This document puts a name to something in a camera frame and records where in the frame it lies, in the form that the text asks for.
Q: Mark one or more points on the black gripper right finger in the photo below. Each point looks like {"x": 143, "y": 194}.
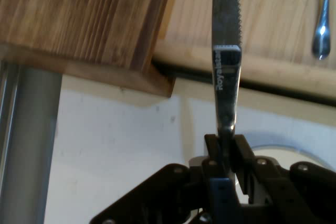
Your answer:
{"x": 288, "y": 195}

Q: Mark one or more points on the serrated steel table knife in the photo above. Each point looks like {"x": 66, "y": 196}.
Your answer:
{"x": 225, "y": 24}

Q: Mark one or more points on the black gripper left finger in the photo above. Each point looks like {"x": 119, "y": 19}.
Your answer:
{"x": 157, "y": 195}

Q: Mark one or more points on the dark wooden cabinet box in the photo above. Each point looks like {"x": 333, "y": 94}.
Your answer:
{"x": 78, "y": 16}

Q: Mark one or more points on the steel fork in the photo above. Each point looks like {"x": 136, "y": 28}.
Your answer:
{"x": 322, "y": 32}

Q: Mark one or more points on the aluminium wall rail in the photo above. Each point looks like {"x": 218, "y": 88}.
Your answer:
{"x": 29, "y": 142}

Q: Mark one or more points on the white plate with dark rim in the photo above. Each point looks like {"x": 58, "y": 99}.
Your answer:
{"x": 275, "y": 153}

